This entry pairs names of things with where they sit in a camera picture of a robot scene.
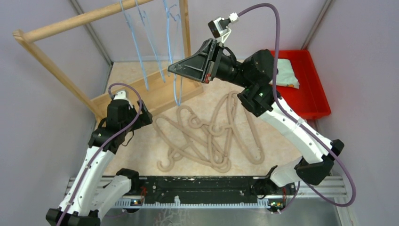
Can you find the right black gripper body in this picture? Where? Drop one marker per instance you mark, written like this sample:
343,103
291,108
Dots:
226,68

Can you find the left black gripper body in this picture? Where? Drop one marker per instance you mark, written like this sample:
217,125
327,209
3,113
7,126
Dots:
142,119

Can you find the blue wire hanger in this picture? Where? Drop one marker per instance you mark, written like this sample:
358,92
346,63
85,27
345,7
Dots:
173,22
178,89
131,28
147,27

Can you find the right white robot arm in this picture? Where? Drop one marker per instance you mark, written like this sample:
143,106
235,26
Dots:
257,97

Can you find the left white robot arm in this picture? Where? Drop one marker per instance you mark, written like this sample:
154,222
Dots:
82,205

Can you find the wooden clothes rack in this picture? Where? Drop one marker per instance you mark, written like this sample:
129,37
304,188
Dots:
160,97

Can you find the folded light green cloth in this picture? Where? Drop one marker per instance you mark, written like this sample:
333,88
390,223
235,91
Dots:
285,75

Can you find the red plastic bin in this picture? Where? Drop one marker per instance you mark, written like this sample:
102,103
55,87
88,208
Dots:
309,101

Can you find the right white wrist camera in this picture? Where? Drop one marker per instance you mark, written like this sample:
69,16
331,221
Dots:
219,27

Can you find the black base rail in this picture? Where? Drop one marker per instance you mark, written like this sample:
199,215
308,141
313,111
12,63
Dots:
207,190

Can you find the white cable duct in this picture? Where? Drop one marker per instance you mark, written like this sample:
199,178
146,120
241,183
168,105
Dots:
127,203

